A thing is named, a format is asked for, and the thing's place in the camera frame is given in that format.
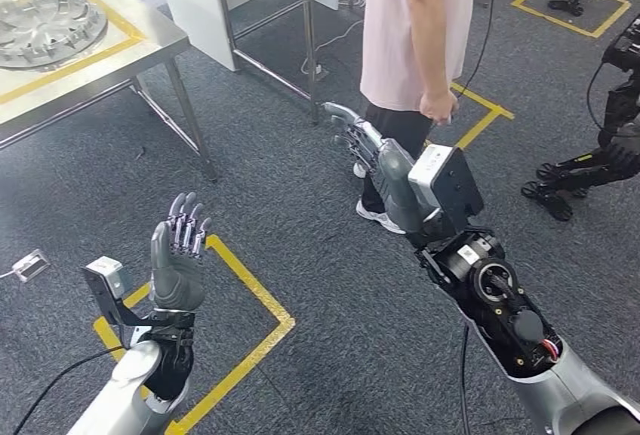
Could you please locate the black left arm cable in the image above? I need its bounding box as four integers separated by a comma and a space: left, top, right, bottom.
12, 345, 124, 435

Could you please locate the person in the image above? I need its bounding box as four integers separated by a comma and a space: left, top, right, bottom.
352, 0, 478, 236

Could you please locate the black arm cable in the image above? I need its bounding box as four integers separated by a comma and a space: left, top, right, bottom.
12, 345, 124, 435
459, 324, 472, 435

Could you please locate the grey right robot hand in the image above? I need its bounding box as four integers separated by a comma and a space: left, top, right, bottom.
322, 101, 426, 235

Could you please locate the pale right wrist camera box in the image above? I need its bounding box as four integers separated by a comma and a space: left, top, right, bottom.
408, 145, 485, 231

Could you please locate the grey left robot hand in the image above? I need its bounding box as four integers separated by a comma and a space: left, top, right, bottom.
149, 192, 213, 313

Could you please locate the yellow tape rectangle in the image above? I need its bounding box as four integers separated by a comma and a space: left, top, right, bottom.
0, 0, 147, 106

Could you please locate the metal floor socket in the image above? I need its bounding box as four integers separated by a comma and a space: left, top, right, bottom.
12, 249, 51, 285

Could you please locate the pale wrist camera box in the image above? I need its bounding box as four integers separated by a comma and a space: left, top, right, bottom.
82, 256, 151, 347
408, 145, 485, 231

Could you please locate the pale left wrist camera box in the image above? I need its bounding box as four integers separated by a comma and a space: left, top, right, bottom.
82, 256, 151, 347

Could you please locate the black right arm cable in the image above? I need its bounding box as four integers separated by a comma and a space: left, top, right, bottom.
459, 324, 472, 435

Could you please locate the white partition panel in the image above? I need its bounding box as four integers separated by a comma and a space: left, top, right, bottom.
149, 0, 240, 74

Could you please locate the silver plastic wheel cover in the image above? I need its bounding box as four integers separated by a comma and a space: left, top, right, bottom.
0, 0, 109, 71

